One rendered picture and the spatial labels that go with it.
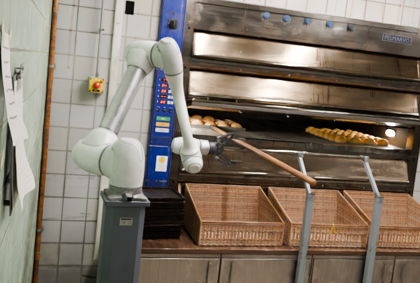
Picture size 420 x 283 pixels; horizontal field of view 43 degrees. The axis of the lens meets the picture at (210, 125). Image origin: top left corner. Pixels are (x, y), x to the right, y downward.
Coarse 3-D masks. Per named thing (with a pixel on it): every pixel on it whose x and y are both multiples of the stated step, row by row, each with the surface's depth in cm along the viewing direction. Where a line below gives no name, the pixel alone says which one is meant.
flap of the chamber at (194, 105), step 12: (192, 108) 360; (204, 108) 355; (216, 108) 350; (228, 108) 346; (240, 108) 348; (252, 108) 351; (264, 108) 353; (336, 120) 385; (348, 120) 379; (360, 120) 374; (372, 120) 375; (384, 120) 378; (396, 120) 380
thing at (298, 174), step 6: (222, 132) 372; (240, 144) 332; (246, 144) 322; (252, 150) 309; (258, 150) 303; (264, 156) 290; (270, 156) 285; (276, 162) 273; (282, 162) 269; (282, 168) 265; (288, 168) 259; (294, 174) 251; (300, 174) 245; (306, 180) 238; (312, 180) 234
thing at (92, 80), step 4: (88, 80) 333; (92, 80) 329; (96, 80) 330; (100, 80) 330; (104, 80) 331; (88, 84) 329; (92, 84) 329; (100, 84) 331; (88, 88) 329; (92, 88) 330; (100, 88) 331; (92, 92) 330; (96, 92) 331; (100, 92) 331
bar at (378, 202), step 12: (300, 156) 338; (324, 156) 344; (336, 156) 346; (348, 156) 348; (360, 156) 351; (300, 168) 336; (372, 180) 342; (312, 204) 321; (372, 216) 336; (372, 228) 335; (300, 240) 326; (372, 240) 335; (300, 252) 325; (372, 252) 336; (300, 264) 324; (372, 264) 337; (300, 276) 325
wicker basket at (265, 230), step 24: (192, 192) 358; (216, 192) 363; (240, 192) 368; (192, 216) 334; (216, 216) 360; (240, 216) 365; (264, 216) 360; (216, 240) 319; (240, 240) 323; (264, 240) 327
